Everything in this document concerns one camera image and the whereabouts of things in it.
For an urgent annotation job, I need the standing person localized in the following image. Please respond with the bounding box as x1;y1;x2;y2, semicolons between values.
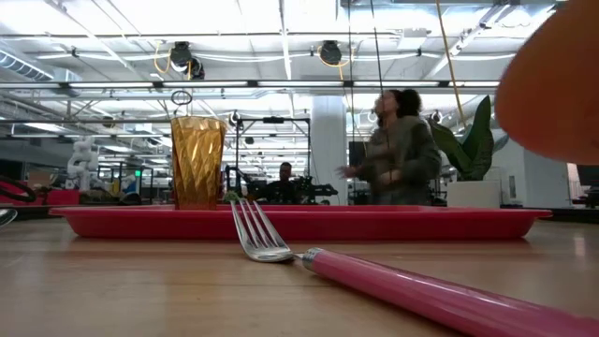
335;88;444;207

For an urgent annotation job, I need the black cable with ring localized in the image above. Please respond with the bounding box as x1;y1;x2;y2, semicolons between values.
369;0;393;186

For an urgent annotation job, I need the orange plastic plate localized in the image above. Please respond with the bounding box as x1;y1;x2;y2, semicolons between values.
494;0;599;166

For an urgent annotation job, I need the white pillar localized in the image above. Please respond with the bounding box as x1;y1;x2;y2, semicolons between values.
311;95;350;206

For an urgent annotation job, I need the fork with pink handle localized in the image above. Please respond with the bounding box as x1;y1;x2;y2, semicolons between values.
229;198;599;337

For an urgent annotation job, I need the black ceiling cable reel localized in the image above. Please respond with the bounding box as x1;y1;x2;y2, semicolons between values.
168;40;194;71
319;40;343;66

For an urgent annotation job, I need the yellow hanging cable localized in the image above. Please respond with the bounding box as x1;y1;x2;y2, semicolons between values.
434;0;469;127

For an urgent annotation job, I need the white robot figure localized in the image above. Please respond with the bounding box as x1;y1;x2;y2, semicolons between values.
66;135;100;193

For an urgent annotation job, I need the red background box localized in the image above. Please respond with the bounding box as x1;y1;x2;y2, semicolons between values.
44;188;80;206

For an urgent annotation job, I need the green plant in white pot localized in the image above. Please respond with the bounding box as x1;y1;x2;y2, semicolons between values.
428;95;510;210

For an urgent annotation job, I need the amber plastic cup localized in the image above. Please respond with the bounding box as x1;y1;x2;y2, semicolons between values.
169;115;228;211

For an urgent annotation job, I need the black background workstation frame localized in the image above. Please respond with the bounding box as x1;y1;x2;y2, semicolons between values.
233;116;313;206

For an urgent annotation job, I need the seated person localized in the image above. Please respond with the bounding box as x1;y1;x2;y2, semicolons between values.
264;161;300;206

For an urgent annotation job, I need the red plastic tray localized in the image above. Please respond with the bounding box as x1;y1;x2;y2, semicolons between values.
49;204;553;242

